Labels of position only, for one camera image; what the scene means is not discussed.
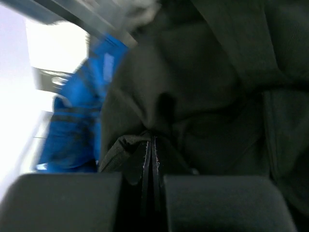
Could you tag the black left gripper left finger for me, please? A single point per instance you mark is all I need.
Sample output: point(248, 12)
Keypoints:
point(105, 202)

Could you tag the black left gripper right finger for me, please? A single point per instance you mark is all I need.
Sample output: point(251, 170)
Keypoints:
point(202, 203)

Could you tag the blue plaid shirt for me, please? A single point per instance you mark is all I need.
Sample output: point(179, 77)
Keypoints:
point(73, 142)

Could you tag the black shirt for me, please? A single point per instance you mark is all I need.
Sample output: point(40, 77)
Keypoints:
point(220, 86)

